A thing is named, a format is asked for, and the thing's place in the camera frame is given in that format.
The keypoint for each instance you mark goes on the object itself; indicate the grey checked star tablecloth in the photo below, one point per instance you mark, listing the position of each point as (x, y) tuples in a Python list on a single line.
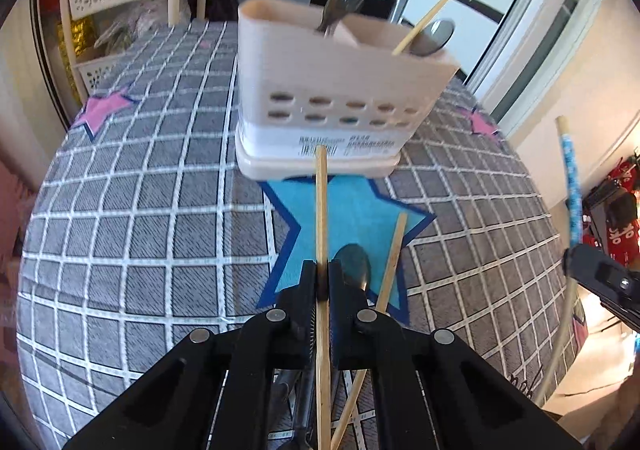
[(150, 230)]

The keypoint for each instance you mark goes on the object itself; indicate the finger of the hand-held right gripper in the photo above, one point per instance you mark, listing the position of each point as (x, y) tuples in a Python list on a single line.
[(595, 270)]

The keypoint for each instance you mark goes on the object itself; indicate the red printed packages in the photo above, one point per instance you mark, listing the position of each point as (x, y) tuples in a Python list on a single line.
[(617, 230)]

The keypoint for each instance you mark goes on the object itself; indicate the gold foil bag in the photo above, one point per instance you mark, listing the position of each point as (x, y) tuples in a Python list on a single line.
[(75, 38)]

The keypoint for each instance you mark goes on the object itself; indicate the cream plastic utensil holder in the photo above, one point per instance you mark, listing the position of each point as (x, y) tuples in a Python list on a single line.
[(340, 80)]

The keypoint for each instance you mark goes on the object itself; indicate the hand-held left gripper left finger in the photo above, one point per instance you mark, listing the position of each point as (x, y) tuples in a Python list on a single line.
[(300, 310)]

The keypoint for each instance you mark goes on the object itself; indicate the plastic bags in trolley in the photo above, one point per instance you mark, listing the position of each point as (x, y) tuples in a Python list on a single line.
[(135, 25)]

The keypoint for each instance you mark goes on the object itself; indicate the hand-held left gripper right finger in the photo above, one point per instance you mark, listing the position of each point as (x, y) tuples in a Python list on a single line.
[(345, 325)]

